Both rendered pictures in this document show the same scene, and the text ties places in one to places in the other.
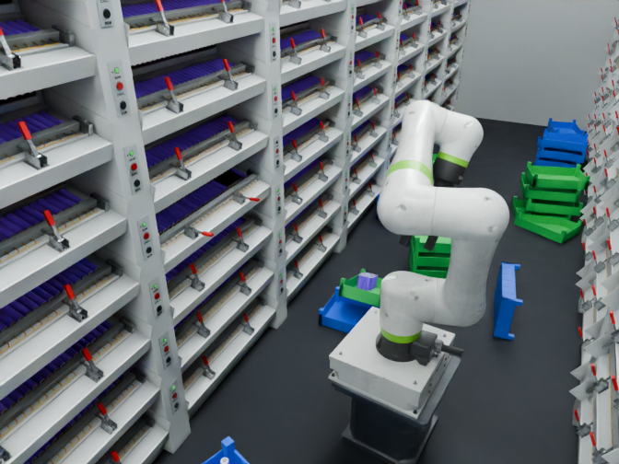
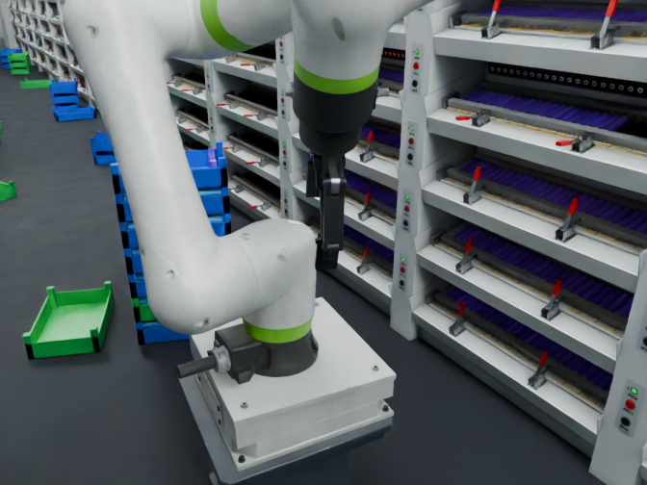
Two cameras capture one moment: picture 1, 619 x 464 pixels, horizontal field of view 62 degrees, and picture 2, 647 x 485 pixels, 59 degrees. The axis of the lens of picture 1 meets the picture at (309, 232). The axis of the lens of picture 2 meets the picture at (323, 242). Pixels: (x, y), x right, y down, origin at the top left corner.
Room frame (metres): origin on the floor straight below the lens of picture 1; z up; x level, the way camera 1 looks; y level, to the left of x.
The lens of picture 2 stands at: (1.73, -0.97, 0.99)
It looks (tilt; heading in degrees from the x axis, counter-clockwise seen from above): 24 degrees down; 121
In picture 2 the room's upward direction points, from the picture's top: straight up
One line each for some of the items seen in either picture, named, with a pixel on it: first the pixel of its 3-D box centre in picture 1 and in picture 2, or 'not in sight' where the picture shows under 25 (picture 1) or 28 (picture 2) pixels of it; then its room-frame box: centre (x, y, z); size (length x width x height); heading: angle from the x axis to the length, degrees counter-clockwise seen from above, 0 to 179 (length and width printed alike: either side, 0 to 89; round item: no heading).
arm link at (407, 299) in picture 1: (406, 305); (271, 278); (1.22, -0.29, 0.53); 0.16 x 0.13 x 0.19; 75
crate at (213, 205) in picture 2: not in sight; (174, 192); (0.56, 0.14, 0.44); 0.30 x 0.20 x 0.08; 43
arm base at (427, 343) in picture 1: (417, 342); (248, 346); (1.19, -0.33, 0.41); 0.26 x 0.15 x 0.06; 62
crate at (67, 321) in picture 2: not in sight; (72, 317); (0.28, -0.07, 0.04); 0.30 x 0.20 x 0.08; 132
